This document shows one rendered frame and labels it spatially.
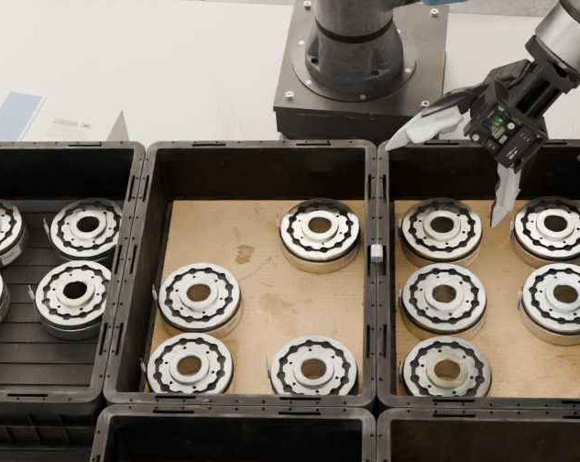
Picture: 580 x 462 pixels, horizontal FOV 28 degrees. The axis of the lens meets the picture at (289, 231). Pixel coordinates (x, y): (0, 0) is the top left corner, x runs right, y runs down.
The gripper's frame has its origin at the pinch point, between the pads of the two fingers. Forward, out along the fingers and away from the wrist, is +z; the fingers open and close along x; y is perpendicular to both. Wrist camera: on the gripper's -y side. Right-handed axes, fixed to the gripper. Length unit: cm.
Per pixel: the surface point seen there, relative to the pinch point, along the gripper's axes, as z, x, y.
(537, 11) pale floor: 7, 39, -186
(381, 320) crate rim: 14.4, 3.4, 6.8
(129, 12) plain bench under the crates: 33, -43, -76
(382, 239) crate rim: 10.7, 0.2, -4.0
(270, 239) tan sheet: 24.5, -8.4, -14.9
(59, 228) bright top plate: 39, -32, -12
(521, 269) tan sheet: 6.4, 18.6, -12.0
